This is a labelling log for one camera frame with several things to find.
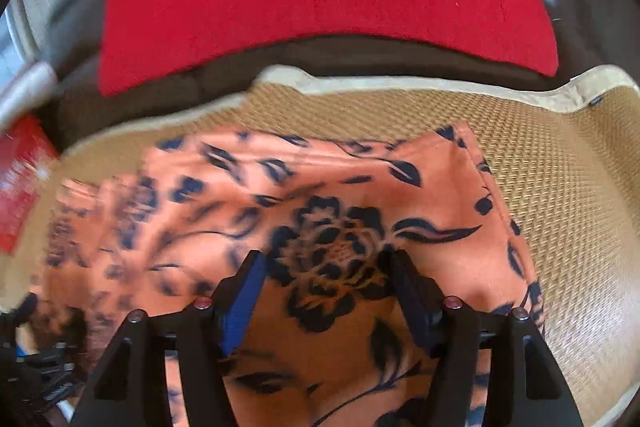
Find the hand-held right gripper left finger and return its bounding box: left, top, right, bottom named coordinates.
left=70, top=249, right=268, bottom=427

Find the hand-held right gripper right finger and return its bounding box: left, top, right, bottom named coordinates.
left=385, top=247, right=586, bottom=427

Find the orange floral blouse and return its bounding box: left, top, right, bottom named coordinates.
left=30, top=122, right=548, bottom=427

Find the red printed box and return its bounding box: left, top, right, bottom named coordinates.
left=0, top=114, right=61, bottom=253

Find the woven rattan seat mat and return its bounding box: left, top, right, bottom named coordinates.
left=0, top=64, right=640, bottom=427

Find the brown leather sofa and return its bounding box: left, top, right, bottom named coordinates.
left=30, top=0, right=640, bottom=148

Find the white quilted floral blanket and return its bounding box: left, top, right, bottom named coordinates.
left=0, top=62, right=58, bottom=128

